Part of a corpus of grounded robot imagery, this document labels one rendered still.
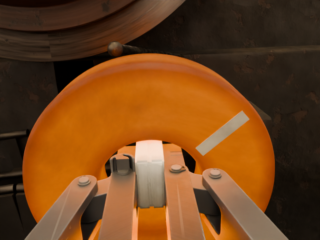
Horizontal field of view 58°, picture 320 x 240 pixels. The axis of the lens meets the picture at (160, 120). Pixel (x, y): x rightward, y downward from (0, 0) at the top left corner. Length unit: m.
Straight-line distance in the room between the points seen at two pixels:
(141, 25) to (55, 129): 0.21
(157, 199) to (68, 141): 0.06
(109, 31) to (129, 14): 0.03
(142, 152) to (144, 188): 0.02
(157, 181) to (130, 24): 0.23
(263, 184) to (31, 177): 0.14
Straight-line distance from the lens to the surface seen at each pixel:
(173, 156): 0.17
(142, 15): 0.35
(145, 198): 0.16
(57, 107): 0.16
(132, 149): 0.18
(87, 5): 0.34
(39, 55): 0.37
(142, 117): 0.16
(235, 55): 0.47
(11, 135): 0.52
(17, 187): 0.45
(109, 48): 0.26
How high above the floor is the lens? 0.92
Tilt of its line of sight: 19 degrees down
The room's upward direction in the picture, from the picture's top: 2 degrees counter-clockwise
